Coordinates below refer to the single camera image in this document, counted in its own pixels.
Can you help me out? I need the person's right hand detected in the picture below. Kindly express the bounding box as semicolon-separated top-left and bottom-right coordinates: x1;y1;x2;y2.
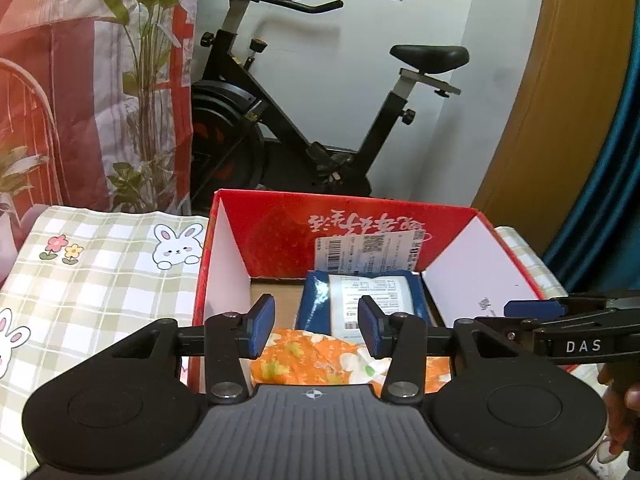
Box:
598;364;639;456

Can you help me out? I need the teal curtain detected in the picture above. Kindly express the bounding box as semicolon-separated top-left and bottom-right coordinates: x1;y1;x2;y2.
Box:
541;49;640;296

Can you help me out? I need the orange floral cloth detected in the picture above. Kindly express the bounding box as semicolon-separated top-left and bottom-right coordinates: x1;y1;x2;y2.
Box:
249;327;454;395

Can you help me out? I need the blue packaged item with label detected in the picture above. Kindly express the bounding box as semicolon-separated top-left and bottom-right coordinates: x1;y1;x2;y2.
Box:
295;271;433;344

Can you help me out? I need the red strawberry cardboard box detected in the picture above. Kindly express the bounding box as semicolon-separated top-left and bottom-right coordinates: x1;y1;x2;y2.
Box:
188;188;548;394

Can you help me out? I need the black exercise bike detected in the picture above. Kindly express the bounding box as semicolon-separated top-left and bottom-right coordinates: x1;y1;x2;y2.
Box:
192;0;471;200

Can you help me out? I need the wooden door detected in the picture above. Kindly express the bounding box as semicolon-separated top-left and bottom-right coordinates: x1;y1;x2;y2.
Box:
473;0;636;254

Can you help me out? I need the red printed backdrop cloth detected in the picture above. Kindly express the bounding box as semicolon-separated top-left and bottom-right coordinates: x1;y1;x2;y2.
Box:
1;0;198;272

